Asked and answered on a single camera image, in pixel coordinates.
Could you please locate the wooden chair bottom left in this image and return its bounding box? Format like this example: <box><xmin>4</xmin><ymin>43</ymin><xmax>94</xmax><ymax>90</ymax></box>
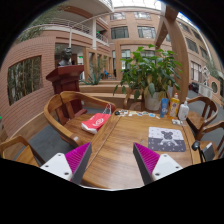
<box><xmin>0</xmin><ymin>135</ymin><xmax>45</xmax><ymax>167</ymax></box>

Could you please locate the wooden chair right far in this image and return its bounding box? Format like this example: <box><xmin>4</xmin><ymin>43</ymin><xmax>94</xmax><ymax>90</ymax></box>
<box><xmin>187</xmin><ymin>96</ymin><xmax>218</xmax><ymax>136</ymax></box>

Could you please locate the dark bust statue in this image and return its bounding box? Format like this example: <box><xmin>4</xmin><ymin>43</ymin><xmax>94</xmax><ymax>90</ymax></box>
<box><xmin>57</xmin><ymin>47</ymin><xmax>72</xmax><ymax>67</ymax></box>

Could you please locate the red shopping bag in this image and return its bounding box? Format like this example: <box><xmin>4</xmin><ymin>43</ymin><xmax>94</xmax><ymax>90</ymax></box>
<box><xmin>81</xmin><ymin>113</ymin><xmax>110</xmax><ymax>134</ymax></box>

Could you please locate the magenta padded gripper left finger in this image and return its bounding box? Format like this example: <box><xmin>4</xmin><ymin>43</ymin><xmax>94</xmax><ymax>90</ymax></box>
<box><xmin>41</xmin><ymin>143</ymin><xmax>92</xmax><ymax>185</ymax></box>

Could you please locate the black object on chair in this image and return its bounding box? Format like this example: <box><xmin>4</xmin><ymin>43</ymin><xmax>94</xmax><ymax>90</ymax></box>
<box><xmin>191</xmin><ymin>140</ymin><xmax>215</xmax><ymax>162</ymax></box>

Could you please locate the yellow bottle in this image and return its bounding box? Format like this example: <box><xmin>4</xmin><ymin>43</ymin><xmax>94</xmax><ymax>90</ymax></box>
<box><xmin>169</xmin><ymin>94</ymin><xmax>180</xmax><ymax>118</ymax></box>

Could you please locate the green potted plant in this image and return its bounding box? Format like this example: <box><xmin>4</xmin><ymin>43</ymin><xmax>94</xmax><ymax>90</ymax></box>
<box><xmin>120</xmin><ymin>46</ymin><xmax>182</xmax><ymax>100</ymax></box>

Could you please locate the wooden chair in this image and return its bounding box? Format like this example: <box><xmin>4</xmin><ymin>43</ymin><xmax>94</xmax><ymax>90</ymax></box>
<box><xmin>187</xmin><ymin>96</ymin><xmax>218</xmax><ymax>136</ymax></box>
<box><xmin>0</xmin><ymin>135</ymin><xmax>45</xmax><ymax>167</ymax></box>
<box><xmin>197</xmin><ymin>120</ymin><xmax>224</xmax><ymax>161</ymax></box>

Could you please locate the small packets row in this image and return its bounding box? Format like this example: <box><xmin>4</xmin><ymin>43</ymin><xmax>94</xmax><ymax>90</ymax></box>
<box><xmin>118</xmin><ymin>109</ymin><xmax>160</xmax><ymax>119</ymax></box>

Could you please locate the wooden chair right near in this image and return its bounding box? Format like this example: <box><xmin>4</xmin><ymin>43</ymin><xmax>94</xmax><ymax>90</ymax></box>
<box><xmin>197</xmin><ymin>120</ymin><xmax>224</xmax><ymax>161</ymax></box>

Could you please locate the white bottle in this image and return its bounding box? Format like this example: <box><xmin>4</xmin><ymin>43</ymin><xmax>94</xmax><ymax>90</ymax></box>
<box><xmin>178</xmin><ymin>102</ymin><xmax>189</xmax><ymax>121</ymax></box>

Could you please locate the dark red wooden pedestal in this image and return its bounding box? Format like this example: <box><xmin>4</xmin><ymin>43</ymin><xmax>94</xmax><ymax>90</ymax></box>
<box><xmin>46</xmin><ymin>65</ymin><xmax>84</xmax><ymax>125</ymax></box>

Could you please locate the wooden armchair left near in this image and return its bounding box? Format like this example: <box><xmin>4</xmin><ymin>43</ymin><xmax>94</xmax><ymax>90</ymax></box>
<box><xmin>44</xmin><ymin>91</ymin><xmax>116</xmax><ymax>147</ymax></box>

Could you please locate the grey bear print mouse pad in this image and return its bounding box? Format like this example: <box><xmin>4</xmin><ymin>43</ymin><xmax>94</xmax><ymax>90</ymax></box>
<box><xmin>148</xmin><ymin>127</ymin><xmax>186</xmax><ymax>152</ymax></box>

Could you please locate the white plant pot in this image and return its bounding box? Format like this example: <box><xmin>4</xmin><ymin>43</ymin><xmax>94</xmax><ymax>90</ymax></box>
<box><xmin>145</xmin><ymin>92</ymin><xmax>164</xmax><ymax>111</ymax></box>

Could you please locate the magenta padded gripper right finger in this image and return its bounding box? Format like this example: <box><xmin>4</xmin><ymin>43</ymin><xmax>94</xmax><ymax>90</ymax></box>
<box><xmin>133</xmin><ymin>143</ymin><xmax>182</xmax><ymax>185</ymax></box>

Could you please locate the blue tube bottle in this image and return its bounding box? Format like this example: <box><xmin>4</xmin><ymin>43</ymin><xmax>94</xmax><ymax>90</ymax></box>
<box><xmin>160</xmin><ymin>98</ymin><xmax>169</xmax><ymax>118</ymax></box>

